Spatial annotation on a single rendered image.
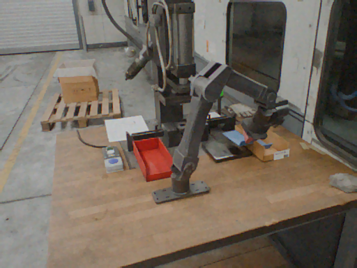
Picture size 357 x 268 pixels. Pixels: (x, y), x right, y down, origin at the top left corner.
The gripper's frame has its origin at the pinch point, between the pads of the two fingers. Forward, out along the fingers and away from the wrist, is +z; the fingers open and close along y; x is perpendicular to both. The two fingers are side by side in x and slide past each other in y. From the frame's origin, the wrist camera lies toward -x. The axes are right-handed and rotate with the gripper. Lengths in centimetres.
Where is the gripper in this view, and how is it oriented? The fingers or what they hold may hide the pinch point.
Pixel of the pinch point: (247, 141)
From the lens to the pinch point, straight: 130.3
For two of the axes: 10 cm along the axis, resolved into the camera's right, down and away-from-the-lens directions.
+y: -3.4, -7.8, 5.3
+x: -9.2, 1.8, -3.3
